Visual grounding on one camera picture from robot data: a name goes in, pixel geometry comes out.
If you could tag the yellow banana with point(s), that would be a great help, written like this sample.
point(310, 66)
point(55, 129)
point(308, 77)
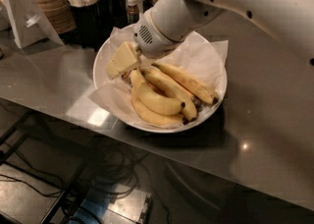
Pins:
point(199, 88)
point(151, 99)
point(172, 89)
point(154, 118)

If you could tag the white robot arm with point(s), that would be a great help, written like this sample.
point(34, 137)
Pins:
point(165, 26)

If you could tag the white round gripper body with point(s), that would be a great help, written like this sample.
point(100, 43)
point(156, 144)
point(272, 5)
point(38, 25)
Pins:
point(151, 39)

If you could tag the small brown glass bottle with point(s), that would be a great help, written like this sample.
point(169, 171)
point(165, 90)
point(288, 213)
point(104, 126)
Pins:
point(132, 11)

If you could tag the small orange banana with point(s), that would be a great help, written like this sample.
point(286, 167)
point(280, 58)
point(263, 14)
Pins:
point(156, 89)

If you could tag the white paper bag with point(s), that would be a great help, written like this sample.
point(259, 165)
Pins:
point(28, 22)

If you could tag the blue grey box on floor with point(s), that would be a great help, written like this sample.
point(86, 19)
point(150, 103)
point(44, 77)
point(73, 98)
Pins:
point(108, 202)

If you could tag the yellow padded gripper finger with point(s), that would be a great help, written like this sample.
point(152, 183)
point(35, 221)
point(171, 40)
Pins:
point(125, 58)

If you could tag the black cup with wrapped straws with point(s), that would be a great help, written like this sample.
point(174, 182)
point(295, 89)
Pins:
point(86, 15)

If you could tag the white bowl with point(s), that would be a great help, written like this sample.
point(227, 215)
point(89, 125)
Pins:
point(99, 70)

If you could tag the white paper liner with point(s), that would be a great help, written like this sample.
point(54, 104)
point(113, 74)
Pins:
point(202, 57)

